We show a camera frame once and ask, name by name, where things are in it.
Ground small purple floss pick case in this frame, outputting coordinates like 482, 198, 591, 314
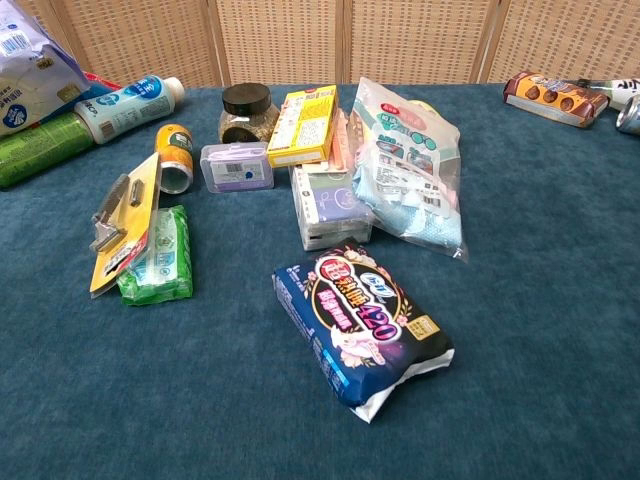
199, 141, 276, 194

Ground blue velvet tablecloth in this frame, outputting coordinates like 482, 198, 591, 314
0, 82, 640, 480

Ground razor on yellow blister card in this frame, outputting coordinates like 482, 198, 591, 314
89, 151, 163, 300

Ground white bottle with black print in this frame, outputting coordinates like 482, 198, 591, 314
574, 77, 640, 112

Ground woven rattan folding screen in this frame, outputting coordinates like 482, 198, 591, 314
14, 0, 640, 89

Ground purple and white plastic bag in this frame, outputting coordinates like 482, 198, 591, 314
0, 0, 92, 139

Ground yellow cardboard box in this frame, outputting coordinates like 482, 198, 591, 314
266, 84, 340, 169

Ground silver metal can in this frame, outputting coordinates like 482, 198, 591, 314
615, 93, 640, 136

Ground green cylindrical can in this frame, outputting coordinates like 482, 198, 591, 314
0, 111, 96, 190

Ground clear box with purple label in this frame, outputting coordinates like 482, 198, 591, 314
288, 162, 376, 252

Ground red package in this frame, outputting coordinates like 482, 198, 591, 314
82, 71, 123, 94

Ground white and blue plastic bottle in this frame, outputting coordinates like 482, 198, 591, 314
73, 75, 186, 146

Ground dark blue sanitary pad pack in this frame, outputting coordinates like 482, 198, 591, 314
272, 238, 456, 425

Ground green wipes packet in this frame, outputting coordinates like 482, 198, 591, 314
117, 204, 194, 307

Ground orange and green drink can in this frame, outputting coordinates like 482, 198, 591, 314
155, 123, 195, 195

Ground clear bag of cleaning cloths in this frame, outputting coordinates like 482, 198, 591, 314
347, 76, 470, 264

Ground glass jar with black lid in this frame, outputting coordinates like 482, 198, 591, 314
218, 84, 281, 147

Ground brown chocolate biscuit package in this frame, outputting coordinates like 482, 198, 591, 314
502, 71, 610, 130

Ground pink flat package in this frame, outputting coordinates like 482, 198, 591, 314
327, 107, 350, 174

